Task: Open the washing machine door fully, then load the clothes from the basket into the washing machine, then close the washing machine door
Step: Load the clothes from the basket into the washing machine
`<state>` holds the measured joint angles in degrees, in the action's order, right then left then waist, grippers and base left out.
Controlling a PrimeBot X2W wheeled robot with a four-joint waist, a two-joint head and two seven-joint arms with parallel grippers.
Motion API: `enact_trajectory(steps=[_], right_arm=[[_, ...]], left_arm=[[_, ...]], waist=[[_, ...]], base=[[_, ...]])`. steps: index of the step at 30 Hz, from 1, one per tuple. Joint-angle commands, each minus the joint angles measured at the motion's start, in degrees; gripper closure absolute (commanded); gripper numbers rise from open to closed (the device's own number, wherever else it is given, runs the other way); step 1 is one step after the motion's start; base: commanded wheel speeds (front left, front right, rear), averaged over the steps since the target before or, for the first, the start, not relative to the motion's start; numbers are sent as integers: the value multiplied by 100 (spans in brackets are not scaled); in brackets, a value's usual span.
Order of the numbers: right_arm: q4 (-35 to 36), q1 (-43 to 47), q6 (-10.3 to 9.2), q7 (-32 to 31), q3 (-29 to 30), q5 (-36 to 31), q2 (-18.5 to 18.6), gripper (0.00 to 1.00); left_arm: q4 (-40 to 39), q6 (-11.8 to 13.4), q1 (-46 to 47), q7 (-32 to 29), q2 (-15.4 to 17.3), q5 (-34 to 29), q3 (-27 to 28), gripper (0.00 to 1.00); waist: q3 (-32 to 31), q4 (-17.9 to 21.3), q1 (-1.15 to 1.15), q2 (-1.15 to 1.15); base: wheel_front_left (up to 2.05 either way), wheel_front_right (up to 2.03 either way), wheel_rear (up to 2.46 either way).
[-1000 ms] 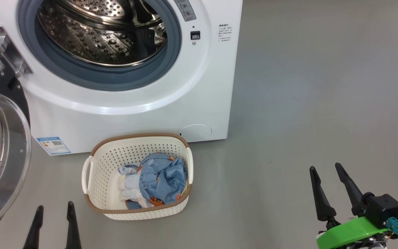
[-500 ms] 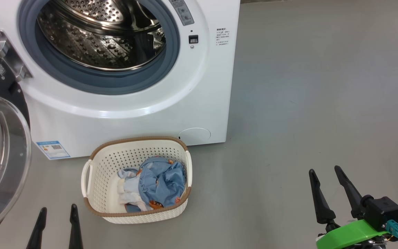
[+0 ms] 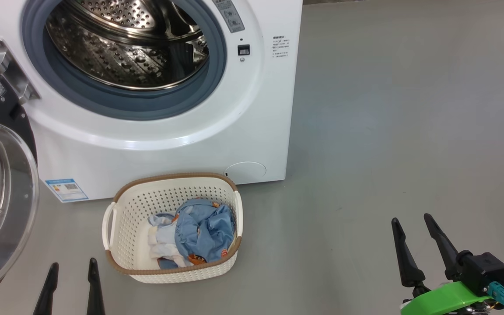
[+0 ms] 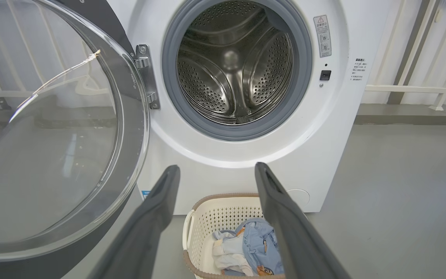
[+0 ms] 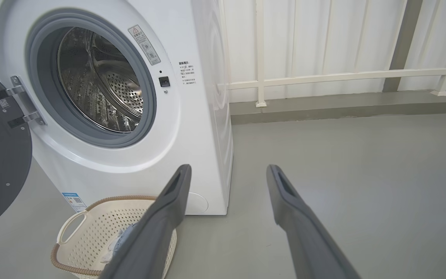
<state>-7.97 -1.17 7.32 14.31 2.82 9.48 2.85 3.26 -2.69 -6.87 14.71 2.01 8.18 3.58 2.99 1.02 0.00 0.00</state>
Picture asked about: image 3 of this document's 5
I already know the small text sticker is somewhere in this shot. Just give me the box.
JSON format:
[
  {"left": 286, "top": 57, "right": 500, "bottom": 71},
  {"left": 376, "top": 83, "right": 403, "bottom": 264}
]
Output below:
[{"left": 272, "top": 36, "right": 291, "bottom": 60}]

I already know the grey warning sticker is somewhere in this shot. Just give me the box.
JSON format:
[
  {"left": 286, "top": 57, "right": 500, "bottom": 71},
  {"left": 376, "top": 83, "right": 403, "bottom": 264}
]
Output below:
[{"left": 212, "top": 0, "right": 245, "bottom": 34}]

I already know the steel washer drum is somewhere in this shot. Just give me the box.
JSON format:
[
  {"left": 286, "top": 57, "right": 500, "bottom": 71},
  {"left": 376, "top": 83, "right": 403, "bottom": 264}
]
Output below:
[{"left": 45, "top": 0, "right": 210, "bottom": 91}]

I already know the grey rubber door gasket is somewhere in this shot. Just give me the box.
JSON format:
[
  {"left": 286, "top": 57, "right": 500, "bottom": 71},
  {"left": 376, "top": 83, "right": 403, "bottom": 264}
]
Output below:
[{"left": 21, "top": 0, "right": 228, "bottom": 121}]

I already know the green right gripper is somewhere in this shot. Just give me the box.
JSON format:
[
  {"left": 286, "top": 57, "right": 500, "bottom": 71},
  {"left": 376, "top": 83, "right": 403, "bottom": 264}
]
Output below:
[{"left": 391, "top": 213, "right": 495, "bottom": 315}]

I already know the metal door hinge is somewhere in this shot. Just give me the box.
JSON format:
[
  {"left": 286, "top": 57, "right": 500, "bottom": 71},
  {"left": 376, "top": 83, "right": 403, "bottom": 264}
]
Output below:
[{"left": 0, "top": 38, "right": 41, "bottom": 105}]

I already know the blue patterned garment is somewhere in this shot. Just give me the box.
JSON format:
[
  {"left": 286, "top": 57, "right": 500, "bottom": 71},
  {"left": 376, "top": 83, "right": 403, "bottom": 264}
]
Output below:
[{"left": 149, "top": 198, "right": 236, "bottom": 268}]

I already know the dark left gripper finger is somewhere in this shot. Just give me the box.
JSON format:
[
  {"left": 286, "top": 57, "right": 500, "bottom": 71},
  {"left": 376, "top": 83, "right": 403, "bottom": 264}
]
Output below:
[
  {"left": 33, "top": 262, "right": 59, "bottom": 315},
  {"left": 87, "top": 258, "right": 106, "bottom": 315}
]

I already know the round white filter cover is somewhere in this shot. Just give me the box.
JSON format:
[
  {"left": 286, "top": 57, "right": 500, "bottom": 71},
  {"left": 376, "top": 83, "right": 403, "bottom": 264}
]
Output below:
[{"left": 224, "top": 161, "right": 267, "bottom": 184}]

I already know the blue energy label sticker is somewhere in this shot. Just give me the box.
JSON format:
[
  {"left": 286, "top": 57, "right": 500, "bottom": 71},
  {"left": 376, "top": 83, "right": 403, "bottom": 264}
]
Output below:
[{"left": 45, "top": 178, "right": 89, "bottom": 203}]

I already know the cream perforated laundry basket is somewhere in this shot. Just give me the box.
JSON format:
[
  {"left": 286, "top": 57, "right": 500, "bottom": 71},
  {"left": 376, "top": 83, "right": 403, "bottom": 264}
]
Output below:
[{"left": 102, "top": 172, "right": 244, "bottom": 284}]

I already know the teal right cable connector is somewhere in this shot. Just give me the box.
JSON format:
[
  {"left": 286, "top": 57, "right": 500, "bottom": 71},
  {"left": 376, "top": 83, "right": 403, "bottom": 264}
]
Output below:
[{"left": 487, "top": 282, "right": 504, "bottom": 312}]

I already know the white light garment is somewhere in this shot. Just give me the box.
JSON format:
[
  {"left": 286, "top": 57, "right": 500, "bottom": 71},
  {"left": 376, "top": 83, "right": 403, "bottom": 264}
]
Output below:
[{"left": 148, "top": 214, "right": 193, "bottom": 268}]

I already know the white front-load washing machine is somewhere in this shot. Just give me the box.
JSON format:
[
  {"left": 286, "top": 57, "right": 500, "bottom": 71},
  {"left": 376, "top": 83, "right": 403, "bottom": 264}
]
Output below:
[{"left": 0, "top": 0, "right": 304, "bottom": 203}]

